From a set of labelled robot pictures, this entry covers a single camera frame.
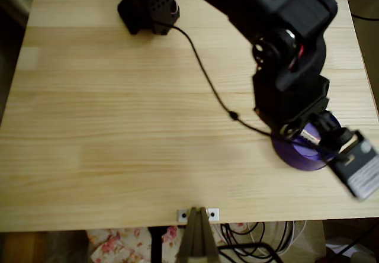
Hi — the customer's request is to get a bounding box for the white candy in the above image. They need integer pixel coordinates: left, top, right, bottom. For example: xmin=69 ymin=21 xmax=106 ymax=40
xmin=300 ymin=130 xmax=321 ymax=145

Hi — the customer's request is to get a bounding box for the purple bowl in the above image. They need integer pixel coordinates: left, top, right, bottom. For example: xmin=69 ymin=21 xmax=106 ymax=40
xmin=271 ymin=111 xmax=345 ymax=172

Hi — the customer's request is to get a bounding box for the white paper sheet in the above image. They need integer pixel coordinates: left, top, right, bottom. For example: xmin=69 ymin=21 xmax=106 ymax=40
xmin=325 ymin=239 xmax=379 ymax=263

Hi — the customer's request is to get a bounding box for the floral cloth with pink roses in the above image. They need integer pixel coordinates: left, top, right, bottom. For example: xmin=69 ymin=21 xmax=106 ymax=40
xmin=85 ymin=222 xmax=249 ymax=263

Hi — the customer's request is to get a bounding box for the black camera box with label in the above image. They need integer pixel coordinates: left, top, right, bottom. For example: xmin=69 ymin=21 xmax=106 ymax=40
xmin=327 ymin=129 xmax=379 ymax=203

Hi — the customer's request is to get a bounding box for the white cable bundle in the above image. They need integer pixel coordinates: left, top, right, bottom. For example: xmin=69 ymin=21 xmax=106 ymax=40
xmin=247 ymin=220 xmax=307 ymax=258

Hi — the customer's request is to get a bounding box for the silver metal bracket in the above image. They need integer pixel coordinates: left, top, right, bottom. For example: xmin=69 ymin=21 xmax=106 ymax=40
xmin=176 ymin=207 xmax=220 ymax=223

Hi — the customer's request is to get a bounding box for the thin black cable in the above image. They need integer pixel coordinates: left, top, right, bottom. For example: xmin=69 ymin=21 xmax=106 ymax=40
xmin=351 ymin=13 xmax=379 ymax=23

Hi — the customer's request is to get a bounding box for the black cable bundle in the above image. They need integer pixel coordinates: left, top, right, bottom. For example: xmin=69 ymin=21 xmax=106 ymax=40
xmin=217 ymin=222 xmax=290 ymax=263

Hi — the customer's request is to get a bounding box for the olive camera stand pole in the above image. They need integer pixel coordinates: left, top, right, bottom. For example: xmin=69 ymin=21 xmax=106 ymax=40
xmin=176 ymin=206 xmax=221 ymax=263

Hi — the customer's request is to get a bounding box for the black stand post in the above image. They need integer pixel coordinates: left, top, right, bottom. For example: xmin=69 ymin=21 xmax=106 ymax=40
xmin=147 ymin=226 xmax=167 ymax=263

